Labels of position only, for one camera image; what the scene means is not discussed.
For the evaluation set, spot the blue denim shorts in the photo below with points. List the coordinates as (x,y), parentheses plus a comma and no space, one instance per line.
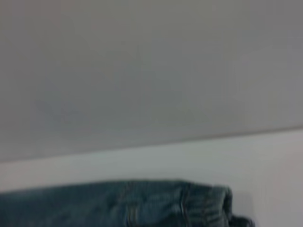
(94,205)

